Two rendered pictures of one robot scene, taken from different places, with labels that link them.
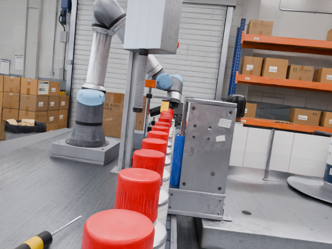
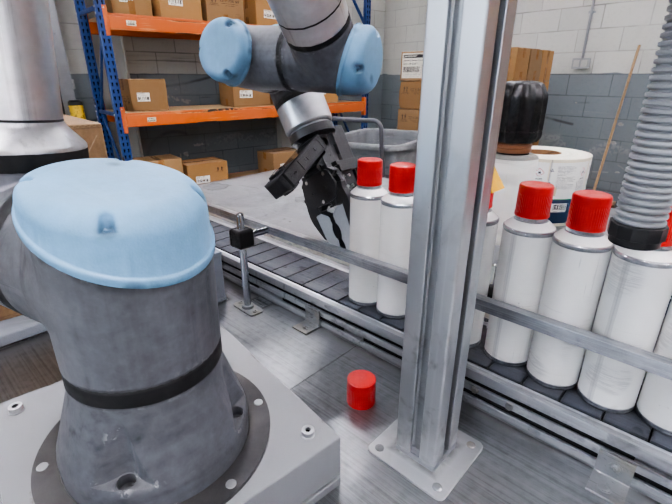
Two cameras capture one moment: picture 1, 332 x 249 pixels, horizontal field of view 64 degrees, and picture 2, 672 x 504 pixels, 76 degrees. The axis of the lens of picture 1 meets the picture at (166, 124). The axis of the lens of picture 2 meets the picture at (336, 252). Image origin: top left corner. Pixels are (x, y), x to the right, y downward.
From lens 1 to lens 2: 0.98 m
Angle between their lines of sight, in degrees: 49
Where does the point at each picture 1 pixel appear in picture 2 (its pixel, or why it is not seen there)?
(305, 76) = (233, 14)
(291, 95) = not seen: hidden behind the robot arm
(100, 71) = (38, 32)
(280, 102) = (192, 68)
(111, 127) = not seen: hidden behind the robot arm
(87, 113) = (185, 327)
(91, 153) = (289, 486)
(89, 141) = (232, 443)
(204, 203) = not seen: outside the picture
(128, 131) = (466, 317)
